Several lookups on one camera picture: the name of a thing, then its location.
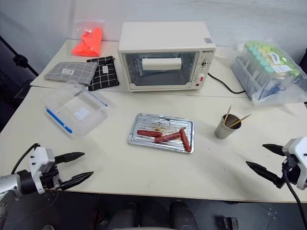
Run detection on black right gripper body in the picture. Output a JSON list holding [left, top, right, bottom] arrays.
[[281, 155, 302, 185]]

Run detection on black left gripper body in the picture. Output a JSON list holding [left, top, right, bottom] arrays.
[[39, 156, 64, 191]]

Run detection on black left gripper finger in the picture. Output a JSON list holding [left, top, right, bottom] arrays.
[[54, 151, 86, 165], [60, 171, 94, 192]]

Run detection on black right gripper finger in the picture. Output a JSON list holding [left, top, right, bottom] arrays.
[[262, 143, 285, 157], [245, 161, 284, 189]]

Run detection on clear plastic box blue clips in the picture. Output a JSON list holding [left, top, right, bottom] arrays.
[[40, 80, 109, 139]]

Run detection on steel cup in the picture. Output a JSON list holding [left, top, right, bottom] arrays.
[[214, 114, 242, 140]]

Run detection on clear bag of lidded jars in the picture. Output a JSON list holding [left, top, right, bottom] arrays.
[[230, 39, 307, 107]]

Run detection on small black block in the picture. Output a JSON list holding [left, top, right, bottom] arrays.
[[223, 216, 240, 230]]

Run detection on ribbed metal baking tray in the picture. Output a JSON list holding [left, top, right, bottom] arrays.
[[127, 113, 196, 154]]

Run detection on red sausage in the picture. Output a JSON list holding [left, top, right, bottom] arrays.
[[179, 128, 192, 153], [154, 132, 181, 144], [137, 129, 164, 138]]

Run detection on grey checked fabric pouch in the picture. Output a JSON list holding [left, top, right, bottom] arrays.
[[43, 61, 99, 86]]

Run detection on black checked fabric pouch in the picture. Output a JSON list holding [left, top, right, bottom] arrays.
[[86, 55, 120, 92]]

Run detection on black stand with knob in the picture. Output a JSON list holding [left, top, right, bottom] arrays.
[[0, 35, 39, 135]]

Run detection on orange cloth in plastic bag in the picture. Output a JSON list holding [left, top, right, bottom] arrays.
[[71, 20, 106, 58]]

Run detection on cream toaster oven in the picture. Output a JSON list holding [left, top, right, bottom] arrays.
[[118, 22, 217, 93]]

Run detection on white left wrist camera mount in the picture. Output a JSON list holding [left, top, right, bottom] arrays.
[[28, 146, 56, 195]]

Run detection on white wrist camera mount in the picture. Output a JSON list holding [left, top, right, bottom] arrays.
[[282, 137, 307, 190], [28, 146, 56, 195]]

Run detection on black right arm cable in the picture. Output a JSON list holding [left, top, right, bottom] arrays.
[[281, 162, 307, 213]]

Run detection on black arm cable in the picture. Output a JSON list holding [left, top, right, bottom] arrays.
[[281, 162, 307, 213], [10, 143, 40, 177]]

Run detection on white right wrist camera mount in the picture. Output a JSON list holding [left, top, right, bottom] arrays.
[[282, 137, 307, 190]]

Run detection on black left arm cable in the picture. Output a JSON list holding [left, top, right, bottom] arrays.
[[10, 143, 40, 177]]

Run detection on black oven power cable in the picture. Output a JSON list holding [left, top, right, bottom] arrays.
[[207, 72, 248, 95]]

